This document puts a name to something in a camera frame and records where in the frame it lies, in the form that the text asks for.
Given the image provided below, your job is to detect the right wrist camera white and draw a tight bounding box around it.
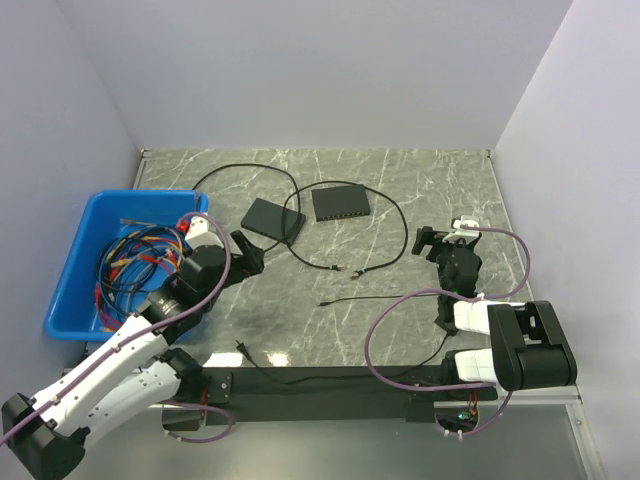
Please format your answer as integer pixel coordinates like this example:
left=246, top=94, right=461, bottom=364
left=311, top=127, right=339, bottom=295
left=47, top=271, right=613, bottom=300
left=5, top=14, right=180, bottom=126
left=446, top=215, right=481, bottom=244

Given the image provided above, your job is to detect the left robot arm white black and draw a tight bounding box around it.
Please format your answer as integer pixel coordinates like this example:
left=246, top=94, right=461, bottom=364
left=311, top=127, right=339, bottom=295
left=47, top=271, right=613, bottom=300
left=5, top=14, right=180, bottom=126
left=1, top=231, right=264, bottom=479

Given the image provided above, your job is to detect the black network switch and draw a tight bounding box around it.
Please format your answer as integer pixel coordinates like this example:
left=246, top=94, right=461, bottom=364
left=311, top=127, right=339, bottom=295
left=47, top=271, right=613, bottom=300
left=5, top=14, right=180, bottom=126
left=311, top=184, right=371, bottom=221
left=241, top=198, right=306, bottom=246

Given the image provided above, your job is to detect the black ethernet cable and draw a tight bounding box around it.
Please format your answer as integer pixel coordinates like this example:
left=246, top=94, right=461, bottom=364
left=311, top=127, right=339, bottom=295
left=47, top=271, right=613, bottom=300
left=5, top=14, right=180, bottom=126
left=192, top=164, right=407, bottom=280

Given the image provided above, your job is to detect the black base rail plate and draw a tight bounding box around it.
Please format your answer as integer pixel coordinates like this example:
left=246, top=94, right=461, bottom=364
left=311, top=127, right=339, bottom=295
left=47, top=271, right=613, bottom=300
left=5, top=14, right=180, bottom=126
left=204, top=366, right=498, bottom=423

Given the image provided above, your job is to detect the blue plastic bin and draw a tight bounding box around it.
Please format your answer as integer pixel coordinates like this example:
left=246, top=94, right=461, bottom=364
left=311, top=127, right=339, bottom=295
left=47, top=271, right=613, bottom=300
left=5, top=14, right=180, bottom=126
left=44, top=190, right=209, bottom=343

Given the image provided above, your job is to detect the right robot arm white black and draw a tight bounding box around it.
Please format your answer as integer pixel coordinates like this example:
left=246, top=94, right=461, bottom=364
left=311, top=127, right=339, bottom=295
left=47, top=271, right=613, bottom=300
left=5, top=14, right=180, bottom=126
left=411, top=217, right=578, bottom=399

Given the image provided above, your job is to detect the bundle of coloured cables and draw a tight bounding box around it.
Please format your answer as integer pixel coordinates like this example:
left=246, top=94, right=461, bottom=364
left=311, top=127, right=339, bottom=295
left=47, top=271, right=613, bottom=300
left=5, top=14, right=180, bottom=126
left=92, top=217, right=191, bottom=333

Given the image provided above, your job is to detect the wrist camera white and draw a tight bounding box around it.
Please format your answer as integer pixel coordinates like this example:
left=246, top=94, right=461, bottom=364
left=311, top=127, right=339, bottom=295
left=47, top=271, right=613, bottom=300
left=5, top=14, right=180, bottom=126
left=177, top=216, right=223, bottom=250
left=446, top=215, right=481, bottom=244

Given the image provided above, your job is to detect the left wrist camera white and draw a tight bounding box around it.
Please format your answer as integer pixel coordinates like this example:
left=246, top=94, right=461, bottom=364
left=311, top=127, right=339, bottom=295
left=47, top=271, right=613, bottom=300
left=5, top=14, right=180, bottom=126
left=177, top=216, right=223, bottom=250

